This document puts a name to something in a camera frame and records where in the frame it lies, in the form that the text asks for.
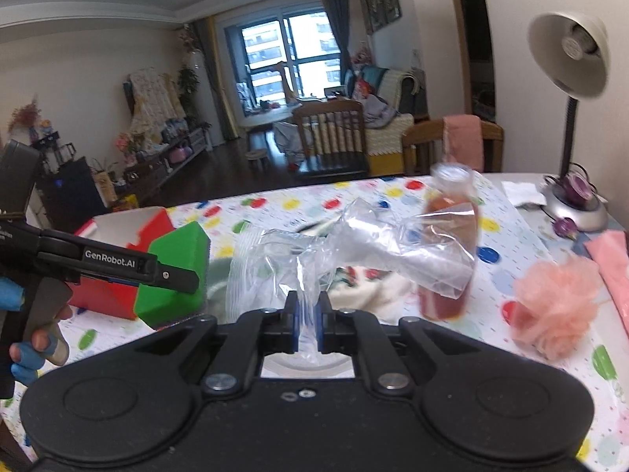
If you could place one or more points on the left hand blue glove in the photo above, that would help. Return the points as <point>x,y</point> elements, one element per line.
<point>29,333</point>

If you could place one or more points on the pink towel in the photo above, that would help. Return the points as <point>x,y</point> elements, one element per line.
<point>462,141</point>

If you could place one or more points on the small purple onion piece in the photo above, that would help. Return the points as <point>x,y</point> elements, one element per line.
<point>565,228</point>

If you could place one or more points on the tv console cabinet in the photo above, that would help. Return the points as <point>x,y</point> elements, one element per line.
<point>144,179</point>

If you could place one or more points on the white tissue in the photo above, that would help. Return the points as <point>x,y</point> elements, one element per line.
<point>522,194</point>

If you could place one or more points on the purple onion half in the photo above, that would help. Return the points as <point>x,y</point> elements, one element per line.
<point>577,190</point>

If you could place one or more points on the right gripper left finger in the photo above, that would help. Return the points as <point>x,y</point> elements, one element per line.
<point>245,344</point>

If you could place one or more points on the clear plastic bag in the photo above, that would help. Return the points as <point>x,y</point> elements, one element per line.
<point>269,263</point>

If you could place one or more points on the red cardboard box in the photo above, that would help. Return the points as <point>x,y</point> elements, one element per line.
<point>120,235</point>

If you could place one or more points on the christmas print cloth bag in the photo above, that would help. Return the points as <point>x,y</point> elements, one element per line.
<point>381,293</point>

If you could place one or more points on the small wooden stool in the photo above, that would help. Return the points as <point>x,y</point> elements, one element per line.
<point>257,158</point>

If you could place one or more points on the pink bath pouf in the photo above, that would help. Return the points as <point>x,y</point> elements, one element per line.
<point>555,304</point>

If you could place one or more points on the orange tea bottle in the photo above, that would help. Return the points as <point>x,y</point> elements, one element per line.
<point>454,228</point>

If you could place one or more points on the green sponge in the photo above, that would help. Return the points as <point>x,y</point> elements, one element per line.
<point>180,283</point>

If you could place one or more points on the sofa with blankets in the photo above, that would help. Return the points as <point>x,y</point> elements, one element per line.
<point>393,101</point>

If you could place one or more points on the wooden chair black seat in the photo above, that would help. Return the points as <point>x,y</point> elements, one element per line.
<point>333,139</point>

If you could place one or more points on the grey desk lamp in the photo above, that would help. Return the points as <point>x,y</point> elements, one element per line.
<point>573,52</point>

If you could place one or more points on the white coffee table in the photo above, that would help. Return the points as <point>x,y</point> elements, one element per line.
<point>263,119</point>

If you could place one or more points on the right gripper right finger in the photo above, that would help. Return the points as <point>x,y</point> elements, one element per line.
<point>374,348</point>

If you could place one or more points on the pale green mug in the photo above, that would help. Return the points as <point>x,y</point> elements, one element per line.
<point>217,276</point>

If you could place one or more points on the wooden chair with towel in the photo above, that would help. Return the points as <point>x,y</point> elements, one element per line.
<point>421,144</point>

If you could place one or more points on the pink love pouch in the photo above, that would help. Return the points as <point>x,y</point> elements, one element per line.
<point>610,252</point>

